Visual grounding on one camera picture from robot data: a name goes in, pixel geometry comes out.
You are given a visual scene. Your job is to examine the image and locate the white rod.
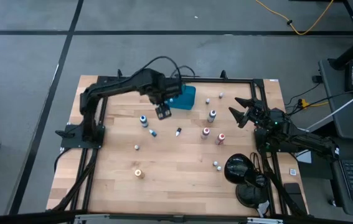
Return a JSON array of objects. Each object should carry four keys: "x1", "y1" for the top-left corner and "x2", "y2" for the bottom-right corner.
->
[{"x1": 305, "y1": 84, "x2": 353, "y2": 131}]

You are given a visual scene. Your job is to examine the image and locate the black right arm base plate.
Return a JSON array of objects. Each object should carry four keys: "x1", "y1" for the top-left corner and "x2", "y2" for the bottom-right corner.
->
[{"x1": 255, "y1": 128, "x2": 298, "y2": 154}]

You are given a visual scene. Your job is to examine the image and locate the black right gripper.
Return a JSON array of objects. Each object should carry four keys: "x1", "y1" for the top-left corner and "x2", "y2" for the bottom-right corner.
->
[{"x1": 228, "y1": 97, "x2": 286, "y2": 129}]

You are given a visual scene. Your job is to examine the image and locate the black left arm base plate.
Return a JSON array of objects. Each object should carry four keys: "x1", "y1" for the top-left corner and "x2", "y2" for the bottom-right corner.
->
[{"x1": 55, "y1": 124, "x2": 106, "y2": 149}]

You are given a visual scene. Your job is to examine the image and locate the yellow power plug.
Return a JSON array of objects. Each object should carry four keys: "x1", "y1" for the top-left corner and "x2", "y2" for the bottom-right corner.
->
[{"x1": 298, "y1": 98, "x2": 329, "y2": 109}]

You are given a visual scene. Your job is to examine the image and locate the black desk lamp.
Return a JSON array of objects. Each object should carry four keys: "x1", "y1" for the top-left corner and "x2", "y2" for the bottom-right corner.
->
[{"x1": 224, "y1": 153, "x2": 270, "y2": 208}]

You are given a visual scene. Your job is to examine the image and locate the white paper sheet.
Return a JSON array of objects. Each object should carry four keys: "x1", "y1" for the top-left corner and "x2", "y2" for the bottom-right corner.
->
[{"x1": 296, "y1": 149, "x2": 313, "y2": 164}]

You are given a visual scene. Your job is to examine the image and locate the dark gray side desk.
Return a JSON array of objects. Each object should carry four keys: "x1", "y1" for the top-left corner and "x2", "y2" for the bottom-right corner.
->
[{"x1": 318, "y1": 57, "x2": 353, "y2": 141}]

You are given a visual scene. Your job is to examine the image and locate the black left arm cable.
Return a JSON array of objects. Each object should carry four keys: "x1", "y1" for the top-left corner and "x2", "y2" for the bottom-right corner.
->
[{"x1": 131, "y1": 55, "x2": 195, "y2": 82}]

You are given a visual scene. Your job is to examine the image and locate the yellow extension cable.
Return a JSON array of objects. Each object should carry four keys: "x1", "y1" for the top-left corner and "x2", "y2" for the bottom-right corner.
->
[{"x1": 255, "y1": 0, "x2": 335, "y2": 35}]

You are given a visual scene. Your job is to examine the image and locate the flat black phone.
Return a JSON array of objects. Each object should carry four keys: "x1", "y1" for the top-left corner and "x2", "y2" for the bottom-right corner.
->
[{"x1": 283, "y1": 182, "x2": 304, "y2": 205}]

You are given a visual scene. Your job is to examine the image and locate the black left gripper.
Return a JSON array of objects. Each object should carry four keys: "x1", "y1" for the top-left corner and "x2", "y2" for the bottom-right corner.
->
[{"x1": 151, "y1": 77, "x2": 183, "y2": 121}]

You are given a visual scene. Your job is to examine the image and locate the black aluminium table frame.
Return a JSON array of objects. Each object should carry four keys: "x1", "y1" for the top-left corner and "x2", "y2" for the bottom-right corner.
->
[{"x1": 47, "y1": 70, "x2": 309, "y2": 218}]

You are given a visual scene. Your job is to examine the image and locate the blue plastic bin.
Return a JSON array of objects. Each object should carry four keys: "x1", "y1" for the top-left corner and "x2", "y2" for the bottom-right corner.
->
[{"x1": 166, "y1": 84, "x2": 197, "y2": 111}]

